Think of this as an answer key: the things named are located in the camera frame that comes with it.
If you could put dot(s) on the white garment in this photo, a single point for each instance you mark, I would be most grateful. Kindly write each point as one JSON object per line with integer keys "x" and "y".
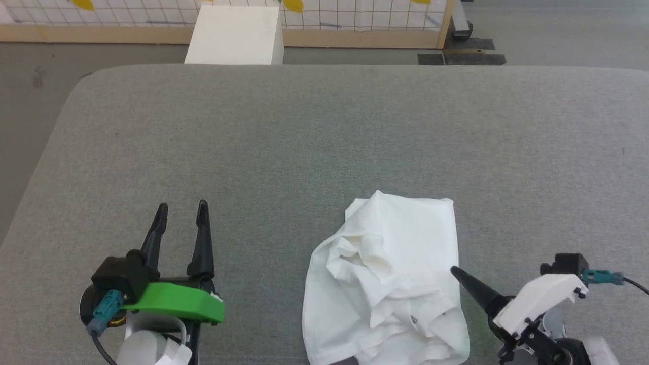
{"x": 395, "y": 263}

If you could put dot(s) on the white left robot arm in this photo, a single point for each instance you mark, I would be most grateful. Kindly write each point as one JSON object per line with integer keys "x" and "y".
{"x": 147, "y": 350}

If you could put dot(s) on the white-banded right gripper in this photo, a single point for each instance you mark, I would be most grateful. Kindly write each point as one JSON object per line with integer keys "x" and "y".
{"x": 537, "y": 299}

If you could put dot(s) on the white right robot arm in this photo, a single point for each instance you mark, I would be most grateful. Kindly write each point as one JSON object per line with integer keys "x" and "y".
{"x": 568, "y": 352}

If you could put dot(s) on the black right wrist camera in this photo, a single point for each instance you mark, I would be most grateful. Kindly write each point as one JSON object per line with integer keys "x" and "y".
{"x": 565, "y": 263}

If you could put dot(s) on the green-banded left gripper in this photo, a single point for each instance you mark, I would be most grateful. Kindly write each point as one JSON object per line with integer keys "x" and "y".
{"x": 177, "y": 301}

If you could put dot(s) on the wood-framed grid panel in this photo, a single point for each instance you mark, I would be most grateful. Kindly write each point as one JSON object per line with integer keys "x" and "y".
{"x": 355, "y": 38}

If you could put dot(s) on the white box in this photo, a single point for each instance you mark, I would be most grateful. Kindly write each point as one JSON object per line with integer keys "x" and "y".
{"x": 236, "y": 38}

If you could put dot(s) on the long black floor mat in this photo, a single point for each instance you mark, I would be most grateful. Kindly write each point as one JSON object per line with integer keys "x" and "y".
{"x": 471, "y": 59}

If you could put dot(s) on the black stand foot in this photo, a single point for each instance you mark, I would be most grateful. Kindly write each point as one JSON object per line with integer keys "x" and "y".
{"x": 461, "y": 23}

